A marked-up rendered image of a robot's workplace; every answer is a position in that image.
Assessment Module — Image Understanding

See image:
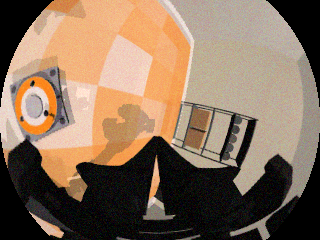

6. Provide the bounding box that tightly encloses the orange round plate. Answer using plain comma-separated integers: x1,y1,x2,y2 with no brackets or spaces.
15,76,57,135

